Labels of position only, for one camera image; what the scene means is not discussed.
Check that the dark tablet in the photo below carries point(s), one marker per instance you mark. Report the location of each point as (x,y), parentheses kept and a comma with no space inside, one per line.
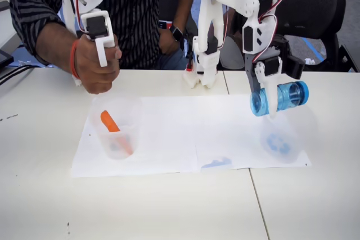
(5,58)

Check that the black mesh office chair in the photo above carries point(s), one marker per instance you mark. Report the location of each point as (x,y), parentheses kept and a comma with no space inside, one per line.
(317,6)

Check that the plain white paper sheet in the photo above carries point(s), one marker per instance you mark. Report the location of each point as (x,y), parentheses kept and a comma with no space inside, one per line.
(163,138)

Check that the person's right hand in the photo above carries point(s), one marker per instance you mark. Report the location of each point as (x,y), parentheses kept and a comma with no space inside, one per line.
(90,71)

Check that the blue plastic bottle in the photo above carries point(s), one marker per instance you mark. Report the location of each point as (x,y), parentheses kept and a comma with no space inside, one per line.
(289,96)

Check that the person's left forearm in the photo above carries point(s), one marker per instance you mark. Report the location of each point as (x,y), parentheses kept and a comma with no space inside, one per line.
(184,6)

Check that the white follower robot arm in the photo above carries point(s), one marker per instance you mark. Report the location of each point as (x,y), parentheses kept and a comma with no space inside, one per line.
(213,26)

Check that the red white small box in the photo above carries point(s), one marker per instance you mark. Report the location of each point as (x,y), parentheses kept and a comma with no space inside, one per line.
(163,24)

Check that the white crumpled paper scrap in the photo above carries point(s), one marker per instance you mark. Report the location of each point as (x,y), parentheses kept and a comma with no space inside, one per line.
(310,61)

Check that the clear cup with blue symbol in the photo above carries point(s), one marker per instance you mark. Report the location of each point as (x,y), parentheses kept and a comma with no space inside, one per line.
(295,138)

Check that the clear plastic cup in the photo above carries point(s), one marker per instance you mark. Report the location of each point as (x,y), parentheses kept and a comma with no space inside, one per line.
(129,113)

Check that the white leader robot arm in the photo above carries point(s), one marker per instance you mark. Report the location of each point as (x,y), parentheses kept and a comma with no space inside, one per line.
(97,23)

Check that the person in striped shirt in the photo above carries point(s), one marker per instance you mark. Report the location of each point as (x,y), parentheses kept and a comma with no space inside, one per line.
(135,12)

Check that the black smartwatch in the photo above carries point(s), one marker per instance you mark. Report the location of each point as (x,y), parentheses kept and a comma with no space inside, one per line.
(176,32)

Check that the black webcam on gripper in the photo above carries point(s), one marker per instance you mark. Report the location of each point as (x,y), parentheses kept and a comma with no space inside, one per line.
(295,65)

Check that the grey chair armrest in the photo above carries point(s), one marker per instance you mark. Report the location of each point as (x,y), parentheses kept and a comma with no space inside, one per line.
(232,54)

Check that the person's left hand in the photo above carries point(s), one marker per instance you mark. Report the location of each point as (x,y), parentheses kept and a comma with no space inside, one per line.
(167,43)

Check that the person's right forearm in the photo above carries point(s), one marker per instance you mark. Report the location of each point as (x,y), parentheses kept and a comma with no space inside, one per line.
(56,46)

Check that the orange carrot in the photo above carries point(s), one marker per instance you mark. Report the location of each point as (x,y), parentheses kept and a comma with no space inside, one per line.
(108,120)

